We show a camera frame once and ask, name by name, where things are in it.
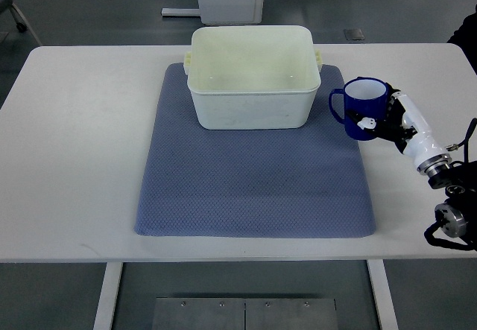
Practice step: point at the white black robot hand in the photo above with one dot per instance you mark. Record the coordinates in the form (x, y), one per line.
(405, 126)

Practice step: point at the blue mug white inside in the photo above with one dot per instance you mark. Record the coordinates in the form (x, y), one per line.
(356, 103)

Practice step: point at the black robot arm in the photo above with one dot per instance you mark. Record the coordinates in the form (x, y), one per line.
(455, 219)

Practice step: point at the white plastic box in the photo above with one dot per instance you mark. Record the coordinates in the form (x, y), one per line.
(252, 77)

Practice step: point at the grey floor socket plate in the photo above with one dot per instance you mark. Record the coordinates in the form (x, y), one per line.
(354, 34)

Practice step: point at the dark clothed person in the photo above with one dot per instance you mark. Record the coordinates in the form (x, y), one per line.
(465, 38)

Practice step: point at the blue quilted mat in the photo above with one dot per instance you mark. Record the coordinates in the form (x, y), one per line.
(307, 182)

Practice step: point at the white right table leg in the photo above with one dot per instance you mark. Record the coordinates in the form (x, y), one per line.
(382, 295)

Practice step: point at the white table leg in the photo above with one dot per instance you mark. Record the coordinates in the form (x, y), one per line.
(382, 295)
(108, 296)

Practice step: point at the white left table leg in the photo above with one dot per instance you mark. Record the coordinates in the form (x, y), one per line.
(108, 296)

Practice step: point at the grey office chair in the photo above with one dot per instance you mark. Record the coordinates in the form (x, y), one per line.
(22, 24)

